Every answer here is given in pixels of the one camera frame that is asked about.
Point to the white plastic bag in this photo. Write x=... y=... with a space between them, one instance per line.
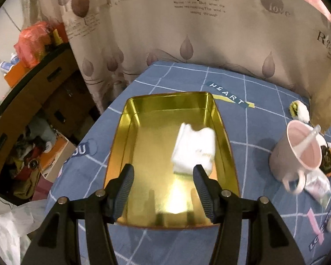
x=15 y=226

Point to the white green wet-wipes pack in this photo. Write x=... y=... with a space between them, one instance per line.
x=319 y=187

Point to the open cardboard box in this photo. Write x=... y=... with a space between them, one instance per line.
x=52 y=161

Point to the orange plastic bag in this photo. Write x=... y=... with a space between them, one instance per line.
x=33 y=43

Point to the brown wooden cabinet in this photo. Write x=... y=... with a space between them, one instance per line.
x=54 y=87

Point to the white plastic spoon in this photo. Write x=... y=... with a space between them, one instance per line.
x=305 y=143

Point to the beige leaf-print curtain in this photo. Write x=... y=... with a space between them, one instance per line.
x=287 y=42

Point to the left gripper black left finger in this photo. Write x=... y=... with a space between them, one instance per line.
x=57 y=239

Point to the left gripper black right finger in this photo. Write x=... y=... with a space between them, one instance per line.
x=269 y=239

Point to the pink ceramic mug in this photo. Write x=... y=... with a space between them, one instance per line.
x=284 y=164

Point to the kraft paper snack bag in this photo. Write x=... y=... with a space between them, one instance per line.
x=320 y=106

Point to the blue checked tablecloth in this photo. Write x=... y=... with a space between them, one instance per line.
x=253 y=132

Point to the red gold tin box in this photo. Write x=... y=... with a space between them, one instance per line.
x=145 y=138

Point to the orange box on cabinet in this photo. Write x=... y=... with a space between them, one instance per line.
x=16 y=74

